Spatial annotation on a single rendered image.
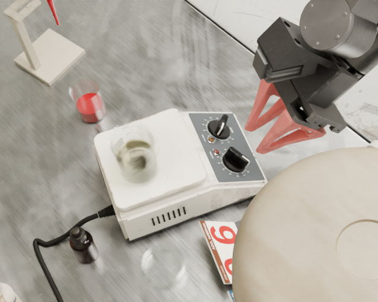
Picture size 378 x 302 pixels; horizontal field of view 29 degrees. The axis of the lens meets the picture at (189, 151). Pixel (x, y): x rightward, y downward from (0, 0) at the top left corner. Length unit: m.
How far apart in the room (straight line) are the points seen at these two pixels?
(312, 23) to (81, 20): 0.56
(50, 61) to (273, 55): 0.50
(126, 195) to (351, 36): 0.34
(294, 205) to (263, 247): 0.02
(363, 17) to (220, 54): 0.42
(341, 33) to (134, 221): 0.36
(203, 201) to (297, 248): 0.67
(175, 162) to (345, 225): 0.66
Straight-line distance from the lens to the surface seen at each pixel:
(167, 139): 0.95
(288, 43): 0.75
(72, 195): 1.03
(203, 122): 0.99
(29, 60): 1.16
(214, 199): 0.95
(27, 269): 1.00
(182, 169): 0.92
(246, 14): 1.19
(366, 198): 0.29
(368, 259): 0.28
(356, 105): 1.08
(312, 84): 0.81
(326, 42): 0.74
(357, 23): 0.75
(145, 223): 0.94
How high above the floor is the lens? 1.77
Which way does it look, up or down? 57 degrees down
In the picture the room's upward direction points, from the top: 11 degrees counter-clockwise
